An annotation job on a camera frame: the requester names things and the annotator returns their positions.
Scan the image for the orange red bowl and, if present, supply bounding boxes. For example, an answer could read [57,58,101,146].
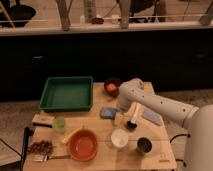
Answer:
[67,129,98,161]

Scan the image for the yellow banana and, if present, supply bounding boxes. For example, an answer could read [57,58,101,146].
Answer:
[61,127,83,144]

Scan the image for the green plastic cup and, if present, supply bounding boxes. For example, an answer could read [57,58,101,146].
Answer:
[52,117,66,133]

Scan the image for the black round chair base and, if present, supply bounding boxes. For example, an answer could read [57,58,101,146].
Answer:
[0,4,36,27]

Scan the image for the orange fruit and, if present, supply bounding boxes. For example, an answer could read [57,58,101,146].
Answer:
[106,83,117,93]

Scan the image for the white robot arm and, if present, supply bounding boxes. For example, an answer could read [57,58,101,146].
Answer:
[117,78,213,171]

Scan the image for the blue grey folded cloth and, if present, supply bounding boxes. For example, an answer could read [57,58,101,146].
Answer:
[143,108,161,126]

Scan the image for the dark maroon bowl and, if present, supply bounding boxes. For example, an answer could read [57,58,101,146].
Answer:
[104,78,122,97]

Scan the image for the silver fork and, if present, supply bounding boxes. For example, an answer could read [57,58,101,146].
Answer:
[33,155,71,162]

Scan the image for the wooden block eraser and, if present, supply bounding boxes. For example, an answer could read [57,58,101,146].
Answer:
[32,114,54,127]

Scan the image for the blue sponge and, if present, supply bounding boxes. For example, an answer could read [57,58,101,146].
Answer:
[100,107,117,119]

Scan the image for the seated person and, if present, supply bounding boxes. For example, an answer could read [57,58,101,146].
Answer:
[130,0,166,23]

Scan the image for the black cable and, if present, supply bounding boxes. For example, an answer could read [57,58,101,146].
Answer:
[169,133,190,144]

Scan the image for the black table clamp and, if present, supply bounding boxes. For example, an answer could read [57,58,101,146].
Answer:
[20,127,34,171]

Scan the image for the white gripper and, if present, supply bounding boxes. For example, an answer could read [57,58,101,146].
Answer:
[114,96,132,126]

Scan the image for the dark metal cup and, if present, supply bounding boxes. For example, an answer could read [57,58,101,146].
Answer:
[136,137,152,155]

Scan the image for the green plastic tray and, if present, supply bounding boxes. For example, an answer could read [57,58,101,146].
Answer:
[39,76,93,112]

